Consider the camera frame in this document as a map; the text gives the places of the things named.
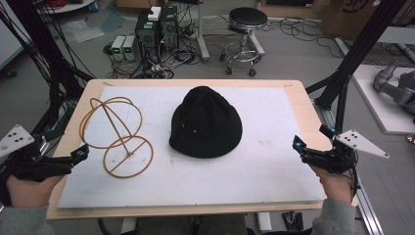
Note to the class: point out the blue tape roll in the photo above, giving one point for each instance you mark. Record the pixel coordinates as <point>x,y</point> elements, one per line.
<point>93,6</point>

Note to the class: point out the clear plastic sheet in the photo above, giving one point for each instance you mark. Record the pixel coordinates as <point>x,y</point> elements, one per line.
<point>83,31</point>

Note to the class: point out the round white table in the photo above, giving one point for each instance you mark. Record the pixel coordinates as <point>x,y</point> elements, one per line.
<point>70,6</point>

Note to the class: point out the black hat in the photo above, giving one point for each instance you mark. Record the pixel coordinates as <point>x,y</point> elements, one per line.
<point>205,124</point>

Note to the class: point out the aluminium rail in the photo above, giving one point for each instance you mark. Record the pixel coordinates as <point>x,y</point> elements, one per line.
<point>367,205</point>

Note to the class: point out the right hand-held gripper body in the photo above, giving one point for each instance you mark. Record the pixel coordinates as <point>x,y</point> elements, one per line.
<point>339,158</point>

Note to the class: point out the brown cardboard box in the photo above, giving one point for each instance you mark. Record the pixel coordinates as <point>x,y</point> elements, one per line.
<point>345,16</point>

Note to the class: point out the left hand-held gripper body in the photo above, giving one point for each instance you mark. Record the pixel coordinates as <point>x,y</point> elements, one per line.
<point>29,164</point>

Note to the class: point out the person's legs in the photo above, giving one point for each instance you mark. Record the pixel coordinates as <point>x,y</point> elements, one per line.
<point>192,225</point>

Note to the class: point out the black round stool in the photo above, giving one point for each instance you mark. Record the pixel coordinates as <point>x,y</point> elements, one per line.
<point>247,19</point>

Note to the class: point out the grey power supply unit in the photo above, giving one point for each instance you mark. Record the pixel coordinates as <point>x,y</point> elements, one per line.
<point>129,48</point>
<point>118,47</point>

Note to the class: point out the black computer tower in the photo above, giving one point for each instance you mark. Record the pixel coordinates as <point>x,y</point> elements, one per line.
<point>147,39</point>
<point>169,27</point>

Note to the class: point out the grey table leg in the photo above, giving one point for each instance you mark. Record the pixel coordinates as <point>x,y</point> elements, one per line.
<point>203,42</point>

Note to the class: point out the white box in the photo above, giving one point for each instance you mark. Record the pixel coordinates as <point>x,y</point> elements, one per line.
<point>154,13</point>

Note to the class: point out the white platform board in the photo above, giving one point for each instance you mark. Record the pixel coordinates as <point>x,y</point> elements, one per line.
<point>378,107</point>

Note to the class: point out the green electronics boxes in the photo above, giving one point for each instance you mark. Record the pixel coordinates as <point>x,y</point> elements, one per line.
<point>163,65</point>

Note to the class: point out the person's right hand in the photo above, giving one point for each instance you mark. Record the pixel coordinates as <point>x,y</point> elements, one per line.
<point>336,187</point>

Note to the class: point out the person's left hand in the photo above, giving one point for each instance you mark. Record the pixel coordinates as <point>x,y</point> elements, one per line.
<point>31,192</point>

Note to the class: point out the white table mat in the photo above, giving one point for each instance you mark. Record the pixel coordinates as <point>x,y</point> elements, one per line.
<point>228,182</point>

